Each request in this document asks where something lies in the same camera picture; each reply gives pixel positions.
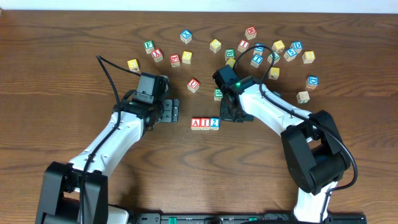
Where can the green F block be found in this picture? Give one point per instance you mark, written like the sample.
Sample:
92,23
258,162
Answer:
149,46

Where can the red E block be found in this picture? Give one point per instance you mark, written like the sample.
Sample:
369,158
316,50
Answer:
175,60

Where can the green Z block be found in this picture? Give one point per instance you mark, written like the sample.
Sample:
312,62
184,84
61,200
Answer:
273,58

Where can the blue P block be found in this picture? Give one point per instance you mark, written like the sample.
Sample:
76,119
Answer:
277,94

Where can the blue D block lower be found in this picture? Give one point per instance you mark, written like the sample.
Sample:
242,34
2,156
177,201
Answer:
312,82

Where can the yellow block below B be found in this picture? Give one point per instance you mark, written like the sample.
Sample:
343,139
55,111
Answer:
231,62

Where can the yellow hammer block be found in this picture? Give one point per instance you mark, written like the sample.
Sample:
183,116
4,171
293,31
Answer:
274,73

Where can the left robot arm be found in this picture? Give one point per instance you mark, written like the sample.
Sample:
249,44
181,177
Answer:
77,192

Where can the green B block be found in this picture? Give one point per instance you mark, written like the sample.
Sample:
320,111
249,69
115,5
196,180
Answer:
229,53

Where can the blue 2 block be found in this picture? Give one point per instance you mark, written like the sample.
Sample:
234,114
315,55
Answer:
215,123

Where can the blue T block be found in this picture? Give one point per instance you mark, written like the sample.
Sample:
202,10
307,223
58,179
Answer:
256,60

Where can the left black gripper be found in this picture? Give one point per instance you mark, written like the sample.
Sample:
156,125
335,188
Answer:
170,110

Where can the yellow block beside E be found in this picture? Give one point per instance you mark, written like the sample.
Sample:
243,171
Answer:
187,57

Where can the yellow O block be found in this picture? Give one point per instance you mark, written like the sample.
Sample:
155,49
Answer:
278,46

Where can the red W block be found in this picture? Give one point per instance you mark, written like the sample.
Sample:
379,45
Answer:
251,33

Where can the yellow block far left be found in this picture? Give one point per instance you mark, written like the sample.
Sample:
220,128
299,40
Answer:
133,65

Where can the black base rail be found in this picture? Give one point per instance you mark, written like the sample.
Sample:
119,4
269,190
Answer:
156,218

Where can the red U block centre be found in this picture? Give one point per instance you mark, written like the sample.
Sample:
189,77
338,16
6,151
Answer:
193,85

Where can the blue L block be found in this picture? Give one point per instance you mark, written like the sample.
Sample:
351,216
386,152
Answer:
259,49

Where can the plain wood 7 block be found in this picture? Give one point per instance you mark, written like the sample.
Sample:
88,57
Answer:
303,97

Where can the blue X block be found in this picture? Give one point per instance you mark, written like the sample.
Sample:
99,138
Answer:
186,36

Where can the yellow B block right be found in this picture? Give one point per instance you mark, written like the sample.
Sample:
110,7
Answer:
308,57

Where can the red Y block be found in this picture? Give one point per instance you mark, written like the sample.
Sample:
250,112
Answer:
157,55

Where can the blue 5 block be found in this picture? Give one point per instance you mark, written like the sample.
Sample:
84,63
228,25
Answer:
290,54

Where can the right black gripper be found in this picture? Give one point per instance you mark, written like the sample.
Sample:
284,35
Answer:
231,115

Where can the red i block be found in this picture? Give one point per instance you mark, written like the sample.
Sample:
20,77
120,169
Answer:
205,123
243,45

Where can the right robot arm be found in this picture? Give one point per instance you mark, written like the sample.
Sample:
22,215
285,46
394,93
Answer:
315,154

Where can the green R block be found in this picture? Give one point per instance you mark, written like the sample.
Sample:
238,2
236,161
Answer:
218,95

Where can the red A block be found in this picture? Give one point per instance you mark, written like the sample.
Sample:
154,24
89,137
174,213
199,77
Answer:
196,124

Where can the blue d block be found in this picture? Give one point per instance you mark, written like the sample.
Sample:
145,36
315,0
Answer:
312,82
297,46

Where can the yellow block top centre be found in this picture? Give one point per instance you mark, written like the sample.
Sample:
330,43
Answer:
215,45

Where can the blue D block upper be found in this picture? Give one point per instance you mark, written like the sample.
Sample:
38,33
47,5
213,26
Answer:
297,46

